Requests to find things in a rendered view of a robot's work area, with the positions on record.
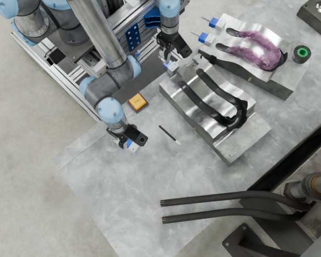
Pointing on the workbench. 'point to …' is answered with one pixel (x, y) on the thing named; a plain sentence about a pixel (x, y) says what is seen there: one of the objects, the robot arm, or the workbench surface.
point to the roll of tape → (301, 54)
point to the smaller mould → (317, 16)
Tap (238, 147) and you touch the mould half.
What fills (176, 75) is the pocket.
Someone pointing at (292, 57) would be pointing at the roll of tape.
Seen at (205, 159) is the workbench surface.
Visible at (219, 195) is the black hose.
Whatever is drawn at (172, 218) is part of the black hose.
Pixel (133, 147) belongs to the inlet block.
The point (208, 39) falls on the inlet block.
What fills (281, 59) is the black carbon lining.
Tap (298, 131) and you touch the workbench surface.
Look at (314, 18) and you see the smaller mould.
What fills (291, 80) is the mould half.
